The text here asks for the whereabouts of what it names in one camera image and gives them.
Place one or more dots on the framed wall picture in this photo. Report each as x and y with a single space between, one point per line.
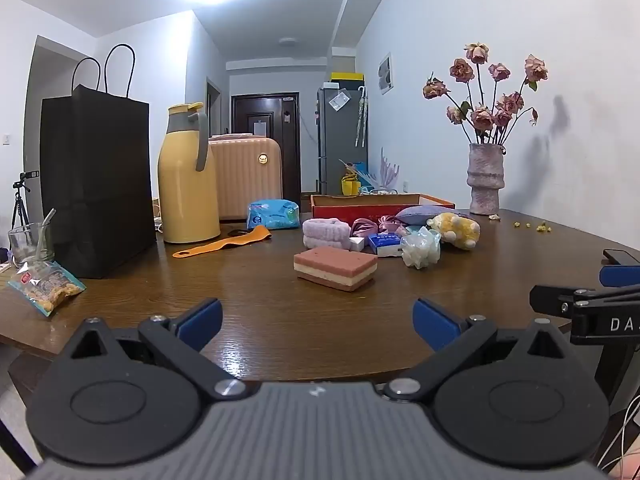
386 72

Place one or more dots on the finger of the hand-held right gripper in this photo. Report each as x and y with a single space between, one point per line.
622 275
555 300

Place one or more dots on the black paper bag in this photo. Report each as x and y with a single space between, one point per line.
95 185

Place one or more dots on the red cardboard box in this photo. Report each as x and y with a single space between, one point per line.
350 206

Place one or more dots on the pink textured vase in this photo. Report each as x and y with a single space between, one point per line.
485 180

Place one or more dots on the yellow black box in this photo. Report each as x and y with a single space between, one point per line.
347 79

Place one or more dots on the purple cushion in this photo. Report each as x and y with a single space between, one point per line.
420 214

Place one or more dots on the pink ribbed suitcase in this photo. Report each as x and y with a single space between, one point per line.
245 175

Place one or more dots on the grey refrigerator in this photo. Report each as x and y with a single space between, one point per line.
340 150

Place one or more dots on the glass cup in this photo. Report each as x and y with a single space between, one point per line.
27 247

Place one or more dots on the pink layered sponge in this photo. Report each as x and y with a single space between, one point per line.
335 265

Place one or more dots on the grey room door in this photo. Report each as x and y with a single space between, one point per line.
214 105

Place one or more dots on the white folded umbrella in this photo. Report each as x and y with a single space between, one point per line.
361 115

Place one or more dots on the yellow white plush toy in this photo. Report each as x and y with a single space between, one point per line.
457 230

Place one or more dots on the clear plastic item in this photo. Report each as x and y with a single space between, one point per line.
421 250

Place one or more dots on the blue tissue packet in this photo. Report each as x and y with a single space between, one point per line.
385 245

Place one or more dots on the blue wet wipes pack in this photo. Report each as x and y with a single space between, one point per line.
272 215

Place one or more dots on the dark brown entrance door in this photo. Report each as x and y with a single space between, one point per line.
265 110

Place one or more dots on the yellow thermos jug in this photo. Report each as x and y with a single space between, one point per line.
187 195

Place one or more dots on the black tripod with camera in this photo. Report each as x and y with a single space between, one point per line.
21 195

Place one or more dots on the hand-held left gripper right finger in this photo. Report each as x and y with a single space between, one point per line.
435 322

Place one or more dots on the purple decorative plumes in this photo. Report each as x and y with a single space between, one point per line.
389 172

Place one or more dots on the clear snack bag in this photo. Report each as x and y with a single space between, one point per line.
47 287

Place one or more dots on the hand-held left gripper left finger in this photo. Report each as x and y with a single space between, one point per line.
202 322

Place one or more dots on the yellow bucket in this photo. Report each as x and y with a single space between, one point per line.
351 185

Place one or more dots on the bunch of dried roses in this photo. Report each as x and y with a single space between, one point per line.
482 117

